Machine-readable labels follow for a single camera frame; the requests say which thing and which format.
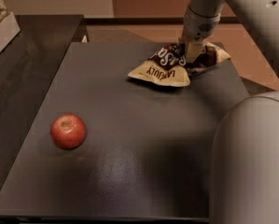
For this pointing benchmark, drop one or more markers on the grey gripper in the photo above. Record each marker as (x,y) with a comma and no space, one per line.
(199,26)

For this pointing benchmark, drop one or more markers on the brown and cream chip bag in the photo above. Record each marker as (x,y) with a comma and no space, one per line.
(168,66)

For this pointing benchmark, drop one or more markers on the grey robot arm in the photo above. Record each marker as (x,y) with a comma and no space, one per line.
(244,175)

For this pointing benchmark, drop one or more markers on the red apple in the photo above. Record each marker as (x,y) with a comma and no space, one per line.
(68,131)

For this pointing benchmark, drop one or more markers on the black side table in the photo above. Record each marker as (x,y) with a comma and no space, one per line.
(27,67)

